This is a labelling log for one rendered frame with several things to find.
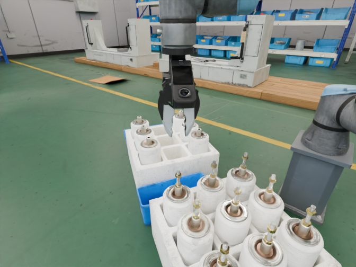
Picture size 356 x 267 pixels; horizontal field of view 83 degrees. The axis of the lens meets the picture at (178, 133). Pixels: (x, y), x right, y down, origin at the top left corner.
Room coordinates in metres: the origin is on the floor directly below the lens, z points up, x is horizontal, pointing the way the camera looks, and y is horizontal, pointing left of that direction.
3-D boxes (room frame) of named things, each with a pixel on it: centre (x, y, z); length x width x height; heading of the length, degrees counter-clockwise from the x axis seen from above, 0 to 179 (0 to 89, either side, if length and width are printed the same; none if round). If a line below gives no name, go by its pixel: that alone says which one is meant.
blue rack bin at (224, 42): (5.71, -1.16, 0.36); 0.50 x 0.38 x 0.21; 141
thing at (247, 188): (0.55, -0.22, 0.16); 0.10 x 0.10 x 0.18
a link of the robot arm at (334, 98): (0.65, -0.56, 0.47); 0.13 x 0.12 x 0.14; 6
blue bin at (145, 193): (0.62, 0.01, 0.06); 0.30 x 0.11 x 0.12; 110
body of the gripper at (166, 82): (0.48, 0.00, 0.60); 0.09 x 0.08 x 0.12; 6
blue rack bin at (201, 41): (5.98, -0.81, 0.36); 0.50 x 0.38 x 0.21; 141
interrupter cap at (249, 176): (0.55, -0.22, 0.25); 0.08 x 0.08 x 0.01
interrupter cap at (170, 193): (0.46, 0.00, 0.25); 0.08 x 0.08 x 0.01
